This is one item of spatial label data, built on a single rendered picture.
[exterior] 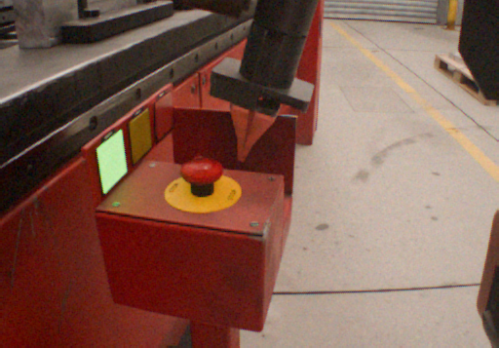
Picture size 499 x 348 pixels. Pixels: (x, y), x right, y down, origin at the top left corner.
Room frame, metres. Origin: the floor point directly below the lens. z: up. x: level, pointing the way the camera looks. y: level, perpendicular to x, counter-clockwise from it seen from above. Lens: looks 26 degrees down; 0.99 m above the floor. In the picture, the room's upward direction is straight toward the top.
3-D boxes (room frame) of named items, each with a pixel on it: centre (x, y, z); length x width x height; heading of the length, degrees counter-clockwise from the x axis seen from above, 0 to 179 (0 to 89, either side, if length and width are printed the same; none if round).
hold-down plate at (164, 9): (0.76, 0.21, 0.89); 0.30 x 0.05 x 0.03; 165
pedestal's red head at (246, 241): (0.40, 0.04, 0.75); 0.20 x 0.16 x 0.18; 167
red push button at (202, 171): (0.36, 0.04, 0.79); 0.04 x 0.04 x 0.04
